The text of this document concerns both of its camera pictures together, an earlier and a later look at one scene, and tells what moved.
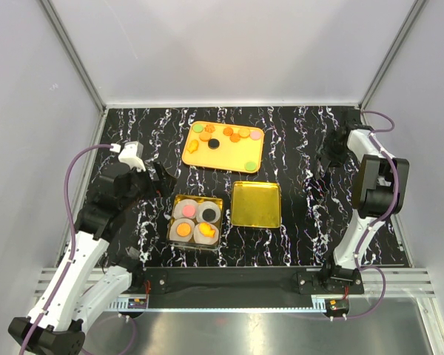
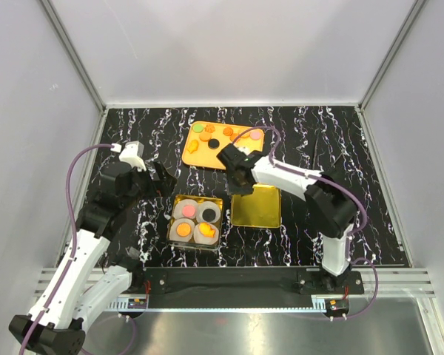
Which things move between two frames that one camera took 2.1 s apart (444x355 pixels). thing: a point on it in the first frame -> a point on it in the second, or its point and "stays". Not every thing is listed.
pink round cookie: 188,211 stays
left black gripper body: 143,187 stays
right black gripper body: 335,151 -> 234,186
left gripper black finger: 163,182 stays
